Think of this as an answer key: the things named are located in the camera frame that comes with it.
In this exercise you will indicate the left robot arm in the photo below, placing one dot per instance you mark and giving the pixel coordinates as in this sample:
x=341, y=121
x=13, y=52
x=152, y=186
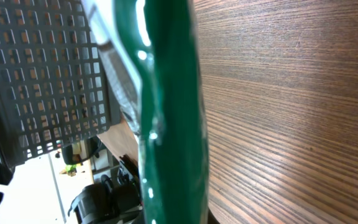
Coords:
x=105, y=202

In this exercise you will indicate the grey plastic shopping basket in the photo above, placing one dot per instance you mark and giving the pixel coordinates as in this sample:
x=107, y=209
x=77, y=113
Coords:
x=53, y=88

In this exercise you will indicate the green 3M package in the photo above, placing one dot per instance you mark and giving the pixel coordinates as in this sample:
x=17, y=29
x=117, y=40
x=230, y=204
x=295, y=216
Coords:
x=149, y=50

